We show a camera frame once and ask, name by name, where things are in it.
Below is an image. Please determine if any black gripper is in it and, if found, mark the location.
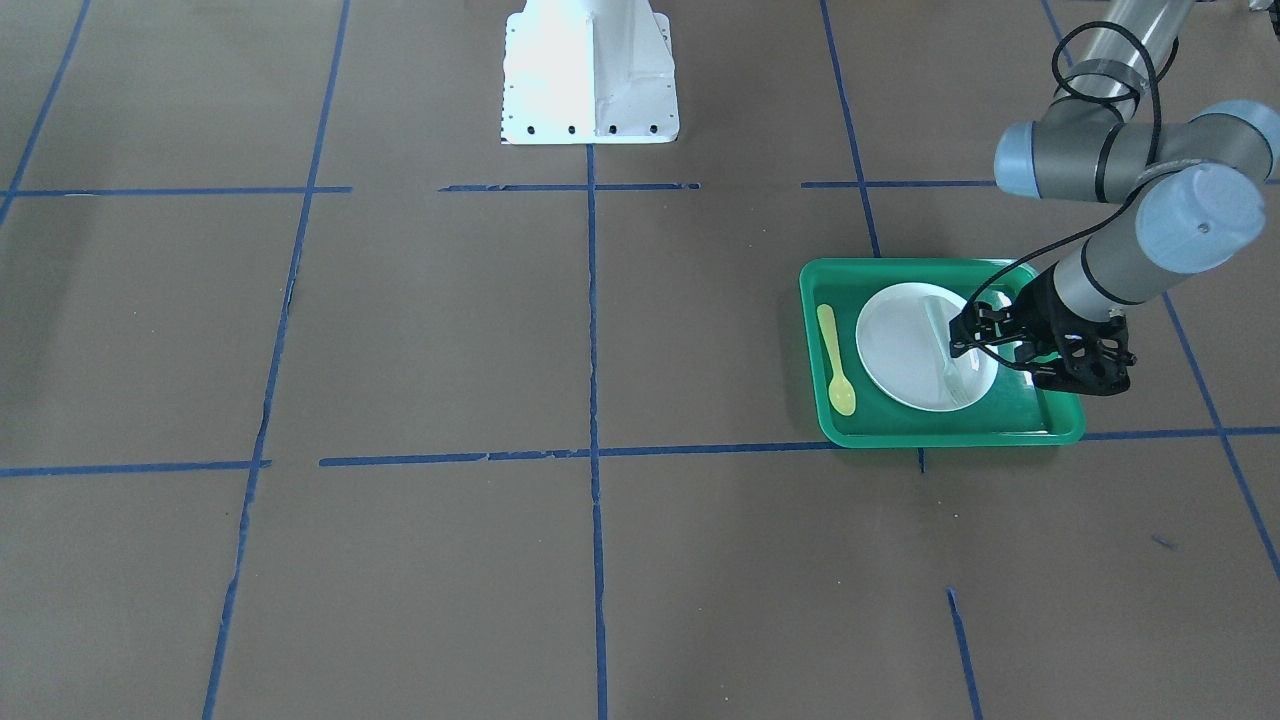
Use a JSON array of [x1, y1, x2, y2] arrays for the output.
[[948, 266, 1137, 396]]

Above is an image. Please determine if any pale green plastic fork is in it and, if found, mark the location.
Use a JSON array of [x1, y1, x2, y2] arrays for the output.
[[924, 295, 968, 409]]

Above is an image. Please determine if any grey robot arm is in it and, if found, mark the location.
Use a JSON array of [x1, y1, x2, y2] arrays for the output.
[[947, 1, 1277, 396]]

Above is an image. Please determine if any green plastic tray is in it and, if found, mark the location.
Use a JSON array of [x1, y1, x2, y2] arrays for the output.
[[799, 258, 1085, 448]]

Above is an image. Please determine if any white round plate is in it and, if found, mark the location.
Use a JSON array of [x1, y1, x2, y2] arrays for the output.
[[855, 282, 1000, 413]]

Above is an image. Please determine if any yellow plastic spoon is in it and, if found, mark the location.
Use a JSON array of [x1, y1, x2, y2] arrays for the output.
[[815, 304, 858, 416]]

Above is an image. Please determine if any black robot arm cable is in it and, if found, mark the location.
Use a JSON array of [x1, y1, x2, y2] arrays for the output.
[[961, 22, 1164, 373]]

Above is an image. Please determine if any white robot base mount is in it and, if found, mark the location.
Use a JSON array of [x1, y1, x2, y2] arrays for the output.
[[500, 1, 681, 146]]

